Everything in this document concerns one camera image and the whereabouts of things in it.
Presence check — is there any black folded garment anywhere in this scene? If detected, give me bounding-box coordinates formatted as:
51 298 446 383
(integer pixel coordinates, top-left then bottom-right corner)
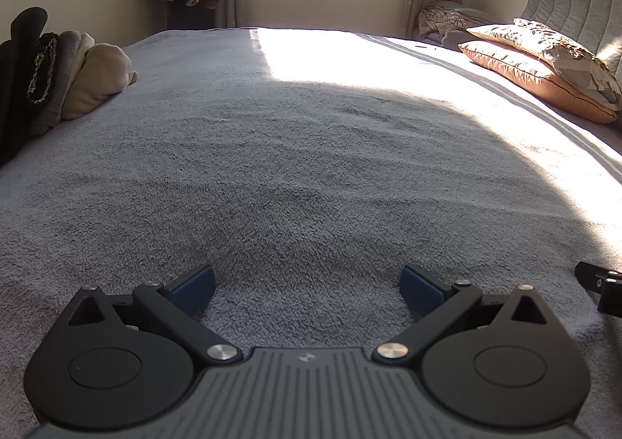
0 7 49 168

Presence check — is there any orange pillow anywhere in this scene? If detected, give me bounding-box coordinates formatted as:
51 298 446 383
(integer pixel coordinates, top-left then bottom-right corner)
458 41 621 124

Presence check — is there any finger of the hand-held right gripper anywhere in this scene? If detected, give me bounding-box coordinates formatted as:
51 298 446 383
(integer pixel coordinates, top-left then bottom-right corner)
575 261 622 316

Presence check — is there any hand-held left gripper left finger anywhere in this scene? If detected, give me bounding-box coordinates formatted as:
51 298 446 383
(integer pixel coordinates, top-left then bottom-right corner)
67 265 243 365

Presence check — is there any grey folded garment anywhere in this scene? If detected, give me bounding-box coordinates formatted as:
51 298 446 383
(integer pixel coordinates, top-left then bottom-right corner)
33 30 95 136

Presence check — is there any beige folded garment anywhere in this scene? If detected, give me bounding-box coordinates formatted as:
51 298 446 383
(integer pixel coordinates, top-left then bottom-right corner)
63 43 138 122

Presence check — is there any grey fleece bed blanket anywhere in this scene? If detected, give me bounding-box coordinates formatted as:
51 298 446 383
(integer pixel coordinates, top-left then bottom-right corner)
0 26 622 439

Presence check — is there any grey padded headboard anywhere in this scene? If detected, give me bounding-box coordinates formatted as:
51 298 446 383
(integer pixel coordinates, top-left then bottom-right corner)
519 0 622 62

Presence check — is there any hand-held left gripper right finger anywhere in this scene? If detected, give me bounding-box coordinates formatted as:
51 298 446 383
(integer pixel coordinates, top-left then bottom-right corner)
372 265 559 364

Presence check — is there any black garment with white pattern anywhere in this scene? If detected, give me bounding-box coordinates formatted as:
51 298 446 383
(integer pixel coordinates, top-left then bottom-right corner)
28 32 60 106

